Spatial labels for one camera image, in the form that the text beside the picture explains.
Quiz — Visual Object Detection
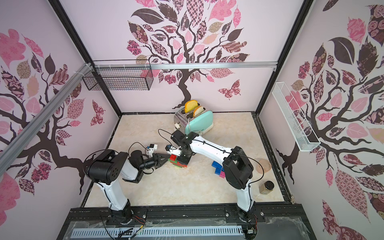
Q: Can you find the toast slice left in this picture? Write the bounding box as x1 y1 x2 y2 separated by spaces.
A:
184 100 199 114

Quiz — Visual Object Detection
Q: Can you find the aluminium rail back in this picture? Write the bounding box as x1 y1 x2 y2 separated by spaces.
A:
95 62 278 70

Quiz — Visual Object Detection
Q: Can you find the white slotted cable duct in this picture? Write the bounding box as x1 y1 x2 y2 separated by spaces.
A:
69 226 244 240

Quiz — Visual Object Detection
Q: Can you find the blue small lego brick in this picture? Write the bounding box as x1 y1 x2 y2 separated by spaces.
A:
215 168 222 175

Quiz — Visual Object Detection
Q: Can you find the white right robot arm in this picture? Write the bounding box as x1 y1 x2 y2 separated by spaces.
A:
168 130 255 221

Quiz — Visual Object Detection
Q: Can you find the toast slice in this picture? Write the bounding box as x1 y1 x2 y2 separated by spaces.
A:
184 100 199 114
193 106 206 118

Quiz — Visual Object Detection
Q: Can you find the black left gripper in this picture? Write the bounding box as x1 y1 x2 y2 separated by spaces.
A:
138 153 170 171

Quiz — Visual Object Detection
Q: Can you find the red long lego brick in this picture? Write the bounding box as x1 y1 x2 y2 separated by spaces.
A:
175 162 187 168

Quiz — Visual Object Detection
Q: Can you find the aluminium rail left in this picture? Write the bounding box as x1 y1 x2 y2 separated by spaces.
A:
1 63 91 175

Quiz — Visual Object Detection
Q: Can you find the toast slice right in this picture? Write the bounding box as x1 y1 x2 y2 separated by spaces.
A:
193 106 206 118

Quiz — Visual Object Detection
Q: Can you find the black wire basket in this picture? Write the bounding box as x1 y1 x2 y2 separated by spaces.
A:
82 60 155 91

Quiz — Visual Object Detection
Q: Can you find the white wire shelf basket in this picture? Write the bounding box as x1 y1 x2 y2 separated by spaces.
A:
272 82 320 152

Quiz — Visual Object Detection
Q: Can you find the aluminium rail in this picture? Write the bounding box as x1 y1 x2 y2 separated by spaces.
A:
95 62 278 70
1 63 91 175

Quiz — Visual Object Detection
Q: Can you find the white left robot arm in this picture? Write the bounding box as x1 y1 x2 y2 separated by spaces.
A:
83 149 171 224

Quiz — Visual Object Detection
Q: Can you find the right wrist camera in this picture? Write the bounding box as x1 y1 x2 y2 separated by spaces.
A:
165 145 182 156

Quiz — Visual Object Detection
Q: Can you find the small red lego brick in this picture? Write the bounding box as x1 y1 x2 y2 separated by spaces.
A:
169 155 177 162

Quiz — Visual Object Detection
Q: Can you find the mint and cream toaster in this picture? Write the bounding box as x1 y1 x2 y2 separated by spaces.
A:
174 107 214 136

